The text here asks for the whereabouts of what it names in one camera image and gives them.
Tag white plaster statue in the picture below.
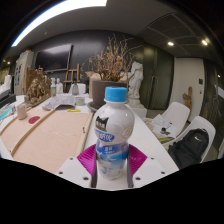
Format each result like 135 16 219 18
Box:
127 60 148 118

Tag ceiling light panel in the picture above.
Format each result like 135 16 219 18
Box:
10 0 108 48

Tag flat round red coaster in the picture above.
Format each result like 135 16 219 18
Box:
27 115 42 125

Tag white blue-capped drink bottle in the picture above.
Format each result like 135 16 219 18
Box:
94 86 136 181

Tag black box stack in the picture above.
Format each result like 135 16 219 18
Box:
0 87 17 110

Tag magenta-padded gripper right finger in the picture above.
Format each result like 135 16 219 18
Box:
126 143 168 189

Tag wooden easel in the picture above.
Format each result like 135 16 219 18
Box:
62 62 81 93

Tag black wall television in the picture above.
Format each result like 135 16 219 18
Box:
33 42 74 74

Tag glass bottle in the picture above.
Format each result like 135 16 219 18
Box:
70 81 80 96

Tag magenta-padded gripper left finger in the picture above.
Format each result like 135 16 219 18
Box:
55 143 98 189

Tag small white bowl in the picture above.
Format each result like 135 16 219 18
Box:
74 95 87 107

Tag white chair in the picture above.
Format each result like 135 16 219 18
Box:
167 115 217 170
161 101 191 136
67 82 87 96

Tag black backpack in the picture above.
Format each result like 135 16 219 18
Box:
167 127 210 170

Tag green-labelled spray bottle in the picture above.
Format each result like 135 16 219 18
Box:
49 77 57 98

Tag wooden figure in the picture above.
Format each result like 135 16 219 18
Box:
181 86 194 113

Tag cardboard box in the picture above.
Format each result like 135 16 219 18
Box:
85 70 101 100

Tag loose papers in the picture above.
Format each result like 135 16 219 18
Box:
144 113 178 141

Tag white cabinet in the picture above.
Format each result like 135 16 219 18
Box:
12 49 35 96

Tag white cup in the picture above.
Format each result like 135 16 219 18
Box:
16 102 29 121

